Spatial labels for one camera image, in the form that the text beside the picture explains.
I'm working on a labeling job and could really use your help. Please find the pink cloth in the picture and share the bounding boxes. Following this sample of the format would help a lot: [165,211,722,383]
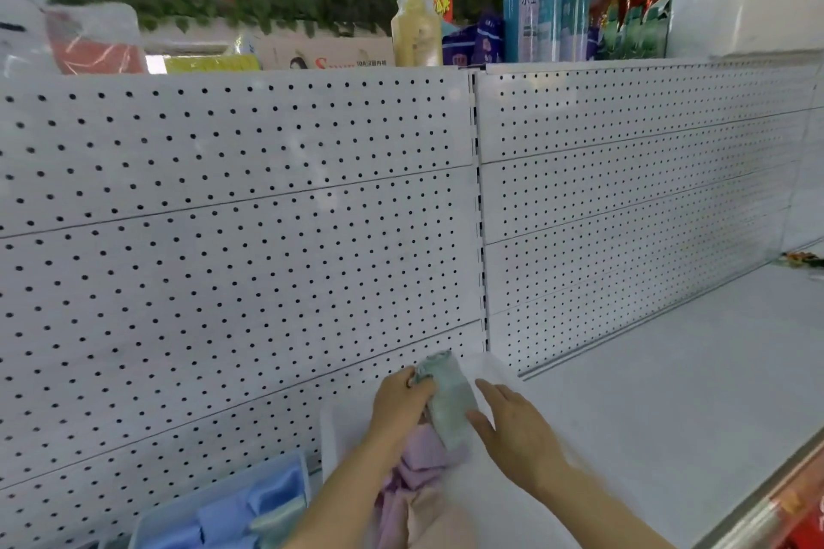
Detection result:
[375,420,470,549]

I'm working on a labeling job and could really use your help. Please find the clear bag with red item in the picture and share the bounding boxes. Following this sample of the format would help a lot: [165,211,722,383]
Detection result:
[44,3,149,76]

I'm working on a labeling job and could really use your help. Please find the person's right forearm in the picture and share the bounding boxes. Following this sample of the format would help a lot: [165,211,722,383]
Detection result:
[533,464,677,549]

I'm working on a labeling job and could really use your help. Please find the white metal shelf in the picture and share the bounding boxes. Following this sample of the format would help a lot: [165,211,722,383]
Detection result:
[489,243,824,549]

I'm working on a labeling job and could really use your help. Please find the pale green folded cloth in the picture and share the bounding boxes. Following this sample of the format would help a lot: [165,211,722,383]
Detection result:
[250,494,309,549]

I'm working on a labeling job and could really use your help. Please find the large white box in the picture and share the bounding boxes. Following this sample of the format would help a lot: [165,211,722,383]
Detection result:
[666,0,824,59]

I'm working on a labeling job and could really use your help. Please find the yellow plastic bottle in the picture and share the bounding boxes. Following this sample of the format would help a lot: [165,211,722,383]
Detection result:
[391,0,444,67]

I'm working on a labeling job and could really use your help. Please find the beige cloth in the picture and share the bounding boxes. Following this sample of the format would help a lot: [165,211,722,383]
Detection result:
[404,486,479,549]

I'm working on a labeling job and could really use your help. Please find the white pegboard back panel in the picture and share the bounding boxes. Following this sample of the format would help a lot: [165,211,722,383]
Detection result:
[475,53,824,377]
[0,66,485,549]

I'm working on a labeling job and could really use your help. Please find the shelf edge price rail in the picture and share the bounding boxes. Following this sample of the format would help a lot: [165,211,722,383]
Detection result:
[694,433,824,549]

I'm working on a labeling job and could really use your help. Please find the person's right hand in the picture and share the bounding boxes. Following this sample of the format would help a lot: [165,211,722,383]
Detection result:
[466,379,572,495]

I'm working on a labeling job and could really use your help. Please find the white translucent plastic bag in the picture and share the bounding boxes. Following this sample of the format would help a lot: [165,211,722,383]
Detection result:
[320,352,603,549]

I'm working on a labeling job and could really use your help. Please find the blue purple packet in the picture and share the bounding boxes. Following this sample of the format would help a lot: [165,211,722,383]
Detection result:
[472,12,506,66]
[442,24,479,67]

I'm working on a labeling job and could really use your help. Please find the person's left forearm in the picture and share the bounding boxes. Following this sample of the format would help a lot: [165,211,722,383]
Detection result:
[282,433,414,549]

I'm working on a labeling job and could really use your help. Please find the blue folded cloth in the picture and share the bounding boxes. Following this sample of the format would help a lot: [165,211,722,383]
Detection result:
[140,464,305,549]

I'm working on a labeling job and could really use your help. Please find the person's left hand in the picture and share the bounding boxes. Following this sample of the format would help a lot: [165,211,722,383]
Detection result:
[370,365,439,449]

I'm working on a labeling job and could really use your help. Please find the white box with face print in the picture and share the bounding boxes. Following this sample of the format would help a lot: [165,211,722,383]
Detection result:
[254,35,395,71]

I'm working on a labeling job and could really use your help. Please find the light blue storage tray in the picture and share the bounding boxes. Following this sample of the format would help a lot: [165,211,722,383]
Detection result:
[127,451,312,549]

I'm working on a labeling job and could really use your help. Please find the yellow flat packet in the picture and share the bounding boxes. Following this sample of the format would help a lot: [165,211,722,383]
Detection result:
[164,54,261,74]

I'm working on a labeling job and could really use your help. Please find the green packaged goods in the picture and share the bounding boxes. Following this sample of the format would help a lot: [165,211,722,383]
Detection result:
[599,0,672,60]

